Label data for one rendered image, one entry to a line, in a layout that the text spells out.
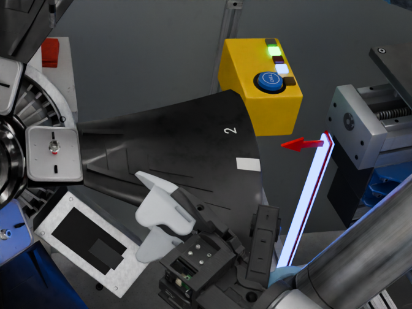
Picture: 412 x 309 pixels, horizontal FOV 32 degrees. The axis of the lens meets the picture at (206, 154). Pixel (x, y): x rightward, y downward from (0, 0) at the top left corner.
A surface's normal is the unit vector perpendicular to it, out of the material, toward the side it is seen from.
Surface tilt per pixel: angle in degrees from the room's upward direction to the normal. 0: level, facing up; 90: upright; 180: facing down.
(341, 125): 90
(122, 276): 50
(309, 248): 0
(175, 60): 90
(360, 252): 65
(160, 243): 16
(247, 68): 0
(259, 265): 5
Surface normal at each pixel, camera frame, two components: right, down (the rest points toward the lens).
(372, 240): -0.65, 0.04
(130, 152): 0.26, -0.62
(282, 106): 0.20, 0.71
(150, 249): -0.14, -0.72
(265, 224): 0.06, -0.69
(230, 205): 0.37, -0.40
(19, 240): 0.86, -0.21
